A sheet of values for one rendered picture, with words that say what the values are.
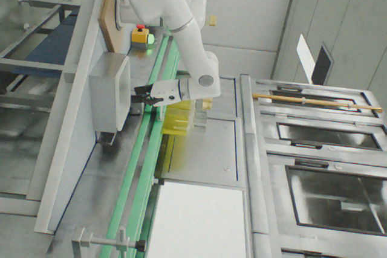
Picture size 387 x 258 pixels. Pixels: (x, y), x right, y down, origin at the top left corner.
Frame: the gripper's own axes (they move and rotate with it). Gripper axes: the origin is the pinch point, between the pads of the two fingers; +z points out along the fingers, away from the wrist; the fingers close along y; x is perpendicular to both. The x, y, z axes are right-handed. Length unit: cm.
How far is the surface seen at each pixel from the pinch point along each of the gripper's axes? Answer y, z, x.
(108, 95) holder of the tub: -9.2, 6.5, 6.1
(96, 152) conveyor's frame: -13.7, 15.6, -12.9
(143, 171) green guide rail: -18.3, -0.5, -19.1
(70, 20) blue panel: 77, 52, 6
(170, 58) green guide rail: 46.3, -4.0, -9.4
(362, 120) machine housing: 56, -96, -63
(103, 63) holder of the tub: -0.6, 8.2, 13.7
